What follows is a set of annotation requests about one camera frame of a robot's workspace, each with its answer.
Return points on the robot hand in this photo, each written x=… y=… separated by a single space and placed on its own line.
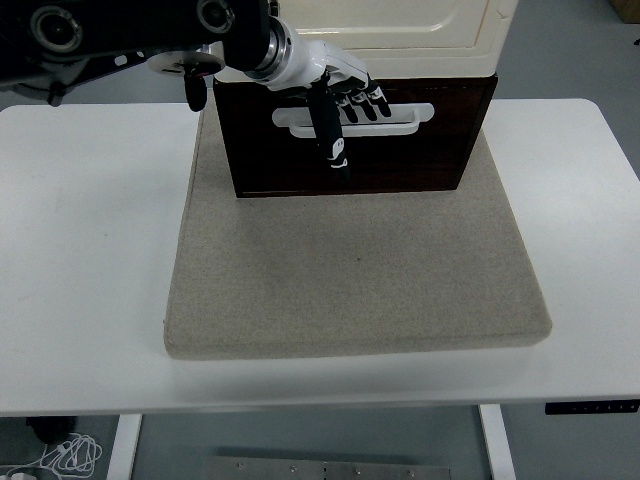
x=310 y=62

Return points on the cream plastic cabinet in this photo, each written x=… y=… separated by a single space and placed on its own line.
x=425 y=55

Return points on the dark wood drawer housing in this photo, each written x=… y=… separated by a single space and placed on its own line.
x=450 y=81

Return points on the beige fabric mat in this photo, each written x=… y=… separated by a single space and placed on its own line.
x=350 y=275

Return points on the cardboard box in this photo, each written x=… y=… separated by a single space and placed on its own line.
x=627 y=10

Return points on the white table leg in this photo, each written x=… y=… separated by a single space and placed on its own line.
x=124 y=445
x=497 y=445

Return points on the black table control panel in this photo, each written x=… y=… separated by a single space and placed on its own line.
x=590 y=408

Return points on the black caster wheel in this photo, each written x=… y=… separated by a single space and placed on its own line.
x=47 y=429

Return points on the white power adapter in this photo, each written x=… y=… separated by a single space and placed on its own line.
x=15 y=474

